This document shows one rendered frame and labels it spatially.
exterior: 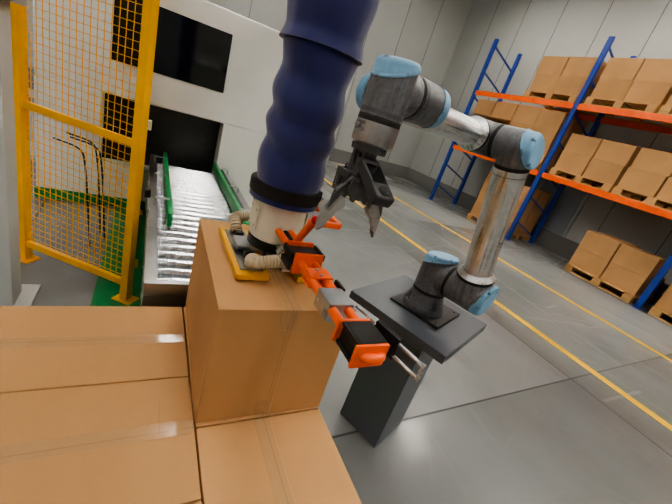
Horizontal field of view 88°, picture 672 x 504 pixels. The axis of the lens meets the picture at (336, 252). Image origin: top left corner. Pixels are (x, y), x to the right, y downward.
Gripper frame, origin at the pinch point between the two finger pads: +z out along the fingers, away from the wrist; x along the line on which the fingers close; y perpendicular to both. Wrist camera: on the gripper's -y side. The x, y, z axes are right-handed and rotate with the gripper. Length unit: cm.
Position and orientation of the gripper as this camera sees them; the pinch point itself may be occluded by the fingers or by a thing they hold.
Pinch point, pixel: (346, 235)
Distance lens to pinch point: 78.5
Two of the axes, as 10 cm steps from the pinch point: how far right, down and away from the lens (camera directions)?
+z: -2.9, 8.9, 3.6
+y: -3.9, -4.6, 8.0
